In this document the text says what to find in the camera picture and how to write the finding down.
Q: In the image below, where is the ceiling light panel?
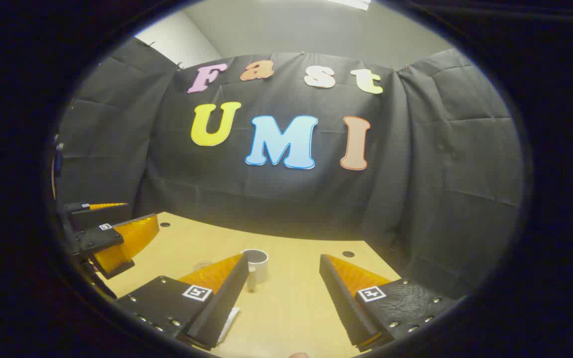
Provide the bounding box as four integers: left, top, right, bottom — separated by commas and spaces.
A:
326, 0, 372, 10

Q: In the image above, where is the black backdrop cloth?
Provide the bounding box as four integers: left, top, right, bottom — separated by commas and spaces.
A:
53, 37, 523, 299

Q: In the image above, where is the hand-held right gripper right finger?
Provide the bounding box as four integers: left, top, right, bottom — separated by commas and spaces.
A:
319, 254, 459, 353

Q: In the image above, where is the white cup with wooden handle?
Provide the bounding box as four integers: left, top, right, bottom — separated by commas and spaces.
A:
241, 249, 270, 293

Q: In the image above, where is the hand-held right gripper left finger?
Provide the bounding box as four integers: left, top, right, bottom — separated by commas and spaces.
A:
116, 253, 250, 351

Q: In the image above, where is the light wooden desktop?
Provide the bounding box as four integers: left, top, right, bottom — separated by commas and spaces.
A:
95, 211, 401, 358

